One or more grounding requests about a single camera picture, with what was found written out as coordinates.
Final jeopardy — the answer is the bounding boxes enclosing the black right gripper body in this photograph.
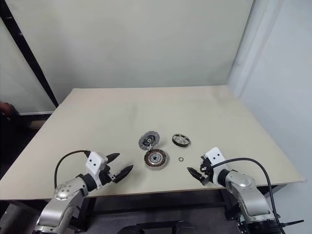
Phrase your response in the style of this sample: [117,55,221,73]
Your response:
[199,157,215,181]

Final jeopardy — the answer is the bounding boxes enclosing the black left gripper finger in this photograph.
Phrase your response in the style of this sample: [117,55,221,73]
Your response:
[106,153,121,164]
[111,164,135,184]

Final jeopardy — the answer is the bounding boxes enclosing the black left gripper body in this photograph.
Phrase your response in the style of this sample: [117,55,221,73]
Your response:
[98,162,117,185]

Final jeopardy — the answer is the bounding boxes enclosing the black ring cap silver spokes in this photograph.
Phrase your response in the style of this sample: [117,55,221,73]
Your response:
[172,133,192,148]

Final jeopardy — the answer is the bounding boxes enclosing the grey motor rotor disc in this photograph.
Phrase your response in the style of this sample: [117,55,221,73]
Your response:
[138,130,161,150]

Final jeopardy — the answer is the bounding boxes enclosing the motor stator with copper windings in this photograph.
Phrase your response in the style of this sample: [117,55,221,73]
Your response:
[143,149,170,171]

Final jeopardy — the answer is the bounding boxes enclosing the bystander bare hand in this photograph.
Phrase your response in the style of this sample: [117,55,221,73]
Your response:
[0,102,15,117]

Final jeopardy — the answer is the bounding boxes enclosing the dark rounded shape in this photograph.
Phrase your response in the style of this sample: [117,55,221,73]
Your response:
[173,219,196,234]

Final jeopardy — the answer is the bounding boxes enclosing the black bulky object beside table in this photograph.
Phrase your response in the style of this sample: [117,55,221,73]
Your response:
[0,108,34,134]

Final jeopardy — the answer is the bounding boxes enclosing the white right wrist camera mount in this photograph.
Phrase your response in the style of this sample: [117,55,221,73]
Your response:
[204,147,227,184]

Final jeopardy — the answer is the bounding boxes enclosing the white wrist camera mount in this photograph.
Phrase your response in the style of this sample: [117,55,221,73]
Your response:
[204,147,227,184]
[85,151,109,190]

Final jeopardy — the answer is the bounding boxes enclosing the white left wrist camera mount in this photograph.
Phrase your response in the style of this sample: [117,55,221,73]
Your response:
[85,151,109,190]

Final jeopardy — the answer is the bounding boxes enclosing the black table frame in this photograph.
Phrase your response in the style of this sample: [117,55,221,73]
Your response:
[73,184,280,233]

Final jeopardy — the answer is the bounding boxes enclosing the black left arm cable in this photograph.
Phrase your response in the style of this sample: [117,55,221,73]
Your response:
[54,149,91,189]

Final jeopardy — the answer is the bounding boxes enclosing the black cable tie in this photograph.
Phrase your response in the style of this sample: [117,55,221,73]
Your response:
[279,220,303,229]

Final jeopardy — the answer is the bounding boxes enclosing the black slanted frame post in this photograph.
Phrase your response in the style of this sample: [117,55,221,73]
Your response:
[0,0,59,108]

